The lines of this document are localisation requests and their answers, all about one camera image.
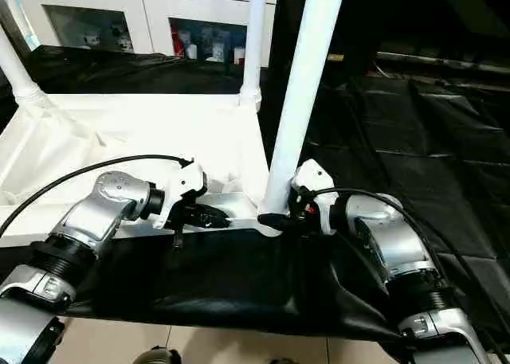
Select black work surface mat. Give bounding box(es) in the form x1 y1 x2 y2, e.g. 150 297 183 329
0 44 510 355

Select long dark metal rod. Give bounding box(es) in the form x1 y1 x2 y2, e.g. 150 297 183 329
375 51 510 73

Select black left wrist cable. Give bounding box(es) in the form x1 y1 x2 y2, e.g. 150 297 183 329
0 154 195 238

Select brown round robot part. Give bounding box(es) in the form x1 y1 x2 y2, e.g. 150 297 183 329
134 343 183 364

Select red bottle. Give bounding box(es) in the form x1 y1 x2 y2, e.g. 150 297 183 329
172 27 185 57

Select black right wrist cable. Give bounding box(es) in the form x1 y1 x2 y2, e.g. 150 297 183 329
301 186 504 364

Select white glass-door cabinet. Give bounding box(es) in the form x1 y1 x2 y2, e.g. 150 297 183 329
15 0 279 69

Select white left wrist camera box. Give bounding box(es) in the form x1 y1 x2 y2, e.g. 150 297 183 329
152 159 209 231

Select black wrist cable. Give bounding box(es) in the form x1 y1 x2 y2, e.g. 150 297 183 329
0 154 195 238
301 186 504 364

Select white plastic table top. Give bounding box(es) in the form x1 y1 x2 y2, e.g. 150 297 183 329
0 92 283 249

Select white plastic table leg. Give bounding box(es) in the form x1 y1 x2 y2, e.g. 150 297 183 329
257 0 348 217
237 0 269 107
0 21 44 107

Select black backdrop cloth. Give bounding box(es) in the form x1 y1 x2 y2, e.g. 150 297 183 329
274 0 510 61

